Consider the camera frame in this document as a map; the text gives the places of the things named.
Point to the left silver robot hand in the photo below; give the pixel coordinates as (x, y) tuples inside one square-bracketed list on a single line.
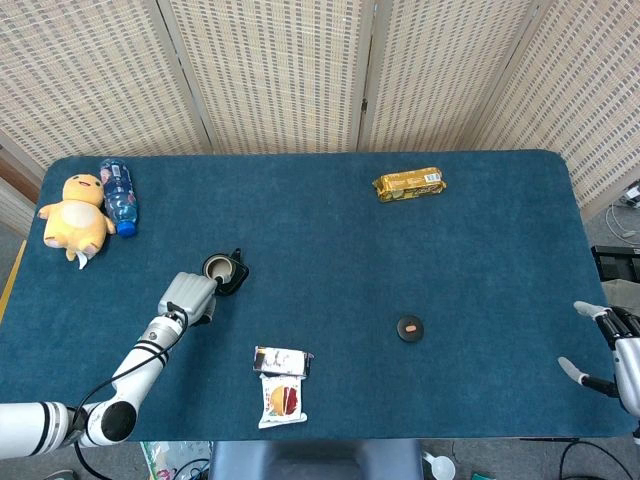
[(190, 292)]

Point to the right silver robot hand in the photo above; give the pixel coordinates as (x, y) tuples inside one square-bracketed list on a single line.
[(627, 350)]

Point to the black teapot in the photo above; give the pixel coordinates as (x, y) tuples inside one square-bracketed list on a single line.
[(239, 277)]

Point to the black teapot lid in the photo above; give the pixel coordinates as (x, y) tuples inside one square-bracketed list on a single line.
[(407, 334)]

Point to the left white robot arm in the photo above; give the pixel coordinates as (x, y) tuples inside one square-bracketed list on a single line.
[(145, 355)]

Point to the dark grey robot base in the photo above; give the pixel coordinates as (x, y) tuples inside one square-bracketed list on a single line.
[(315, 462)]

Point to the black equipment box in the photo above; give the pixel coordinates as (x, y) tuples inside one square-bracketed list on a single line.
[(615, 260)]

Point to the blue water bottle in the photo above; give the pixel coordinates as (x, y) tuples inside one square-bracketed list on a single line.
[(119, 200)]

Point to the yellow plush toy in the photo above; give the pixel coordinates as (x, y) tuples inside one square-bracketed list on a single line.
[(75, 215)]

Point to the rose cake snack packet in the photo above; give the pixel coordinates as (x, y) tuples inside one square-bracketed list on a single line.
[(282, 400)]

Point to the blue table cloth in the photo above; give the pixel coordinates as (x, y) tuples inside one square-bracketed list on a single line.
[(325, 225)]

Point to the white power adapter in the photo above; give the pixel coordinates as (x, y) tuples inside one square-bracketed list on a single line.
[(632, 192)]

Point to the colourful plastic bag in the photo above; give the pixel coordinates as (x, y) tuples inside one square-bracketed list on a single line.
[(160, 460)]

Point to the white plastic scoop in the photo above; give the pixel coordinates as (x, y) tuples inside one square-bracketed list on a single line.
[(442, 467)]

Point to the woven bamboo folding screen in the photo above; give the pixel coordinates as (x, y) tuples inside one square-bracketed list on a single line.
[(275, 75)]

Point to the gold snack package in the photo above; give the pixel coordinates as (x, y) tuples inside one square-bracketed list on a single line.
[(410, 185)]

